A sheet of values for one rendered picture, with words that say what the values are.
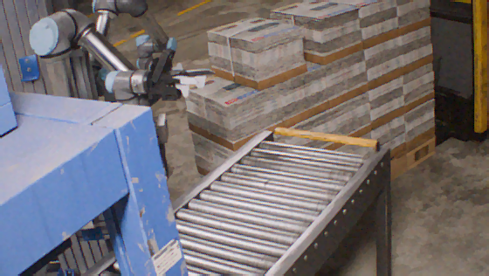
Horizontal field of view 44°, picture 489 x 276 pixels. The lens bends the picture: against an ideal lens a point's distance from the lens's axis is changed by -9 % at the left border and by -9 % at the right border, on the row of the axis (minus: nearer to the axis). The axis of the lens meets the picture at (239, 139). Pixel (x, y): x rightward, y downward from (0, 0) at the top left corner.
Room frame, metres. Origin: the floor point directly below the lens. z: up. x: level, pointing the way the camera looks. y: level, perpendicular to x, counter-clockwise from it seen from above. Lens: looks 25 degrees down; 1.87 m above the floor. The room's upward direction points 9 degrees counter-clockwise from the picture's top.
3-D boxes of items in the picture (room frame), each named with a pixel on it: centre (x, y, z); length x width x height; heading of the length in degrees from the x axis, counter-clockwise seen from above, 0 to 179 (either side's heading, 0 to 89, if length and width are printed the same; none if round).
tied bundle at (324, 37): (3.17, -0.47, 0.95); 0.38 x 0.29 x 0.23; 34
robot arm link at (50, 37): (2.11, 0.58, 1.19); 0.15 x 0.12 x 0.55; 154
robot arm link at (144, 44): (3.26, 0.40, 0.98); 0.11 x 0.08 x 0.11; 66
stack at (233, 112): (3.10, -0.36, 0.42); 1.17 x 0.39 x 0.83; 123
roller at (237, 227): (1.73, 0.05, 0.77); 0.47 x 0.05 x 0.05; 53
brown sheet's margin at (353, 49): (3.17, -0.47, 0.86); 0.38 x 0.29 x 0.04; 34
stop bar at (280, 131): (2.20, -0.32, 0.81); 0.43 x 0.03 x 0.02; 53
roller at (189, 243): (1.62, 0.13, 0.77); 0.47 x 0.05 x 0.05; 53
